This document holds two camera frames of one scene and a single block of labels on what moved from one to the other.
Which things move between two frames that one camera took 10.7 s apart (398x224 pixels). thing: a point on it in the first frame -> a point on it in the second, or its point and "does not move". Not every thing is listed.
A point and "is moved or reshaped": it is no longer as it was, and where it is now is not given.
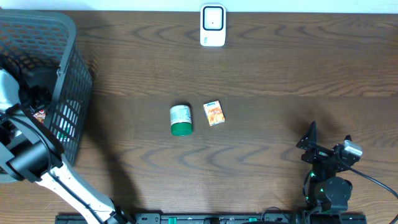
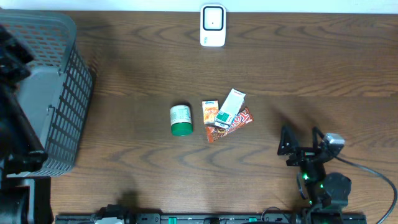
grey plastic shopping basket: (40, 47) does not move
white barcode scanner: (212, 25) does not move
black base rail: (216, 218) does not move
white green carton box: (66, 130) -> (231, 109)
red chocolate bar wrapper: (40, 116) -> (244, 117)
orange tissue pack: (214, 112) is moved or reshaped
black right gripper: (319, 152) -> (303, 154)
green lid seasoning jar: (181, 120) does not move
